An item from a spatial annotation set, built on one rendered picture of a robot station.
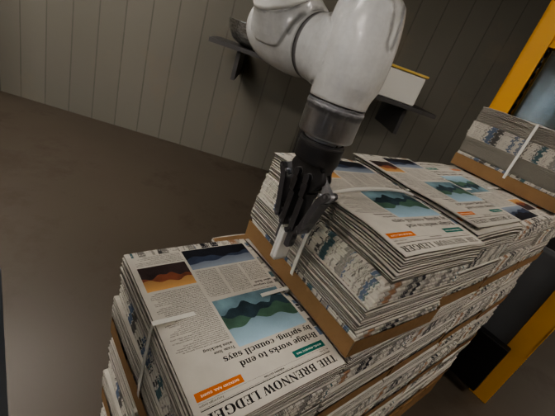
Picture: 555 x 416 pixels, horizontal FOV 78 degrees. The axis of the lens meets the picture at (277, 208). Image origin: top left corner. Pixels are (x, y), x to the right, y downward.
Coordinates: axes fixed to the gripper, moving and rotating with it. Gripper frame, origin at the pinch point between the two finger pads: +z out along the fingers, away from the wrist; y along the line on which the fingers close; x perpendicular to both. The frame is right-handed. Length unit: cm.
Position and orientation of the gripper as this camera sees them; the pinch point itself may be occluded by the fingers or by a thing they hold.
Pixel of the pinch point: (283, 241)
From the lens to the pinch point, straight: 63.6
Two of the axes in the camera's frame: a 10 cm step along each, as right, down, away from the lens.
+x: -7.6, 0.5, -6.4
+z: -3.1, 8.5, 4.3
